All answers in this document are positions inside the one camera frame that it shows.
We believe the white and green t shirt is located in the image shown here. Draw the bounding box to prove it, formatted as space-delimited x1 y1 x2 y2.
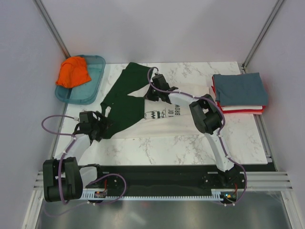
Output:
101 62 200 139

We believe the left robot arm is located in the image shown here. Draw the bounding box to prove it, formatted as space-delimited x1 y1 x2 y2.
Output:
41 111 113 205

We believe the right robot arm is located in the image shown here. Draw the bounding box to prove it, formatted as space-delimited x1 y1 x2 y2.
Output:
145 73 247 188

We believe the teal plastic bin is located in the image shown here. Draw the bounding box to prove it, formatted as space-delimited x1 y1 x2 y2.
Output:
55 55 106 105

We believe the orange crumpled t shirt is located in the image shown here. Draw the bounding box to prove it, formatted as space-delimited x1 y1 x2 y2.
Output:
56 56 92 89

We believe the folded red t shirt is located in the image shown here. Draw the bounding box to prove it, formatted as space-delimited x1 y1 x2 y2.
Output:
212 84 266 114

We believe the folded white t shirt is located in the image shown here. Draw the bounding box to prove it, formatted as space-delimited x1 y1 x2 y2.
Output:
221 105 263 111

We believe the folded grey-blue t shirt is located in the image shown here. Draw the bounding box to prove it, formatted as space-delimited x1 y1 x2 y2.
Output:
212 73 268 106

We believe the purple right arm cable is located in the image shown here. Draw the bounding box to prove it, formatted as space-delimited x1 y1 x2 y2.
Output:
147 66 247 206

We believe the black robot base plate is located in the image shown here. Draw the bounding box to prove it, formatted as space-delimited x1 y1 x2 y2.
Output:
76 163 248 197

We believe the right aluminium frame post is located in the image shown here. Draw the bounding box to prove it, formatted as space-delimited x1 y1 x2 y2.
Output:
239 0 285 72

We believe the aluminium frame post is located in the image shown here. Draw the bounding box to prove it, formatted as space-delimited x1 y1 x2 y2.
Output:
33 0 71 59
239 0 285 72

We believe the white slotted cable duct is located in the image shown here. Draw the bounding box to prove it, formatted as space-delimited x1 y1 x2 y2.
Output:
80 188 234 201

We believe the left aluminium frame post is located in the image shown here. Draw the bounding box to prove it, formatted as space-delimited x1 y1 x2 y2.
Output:
33 0 71 59

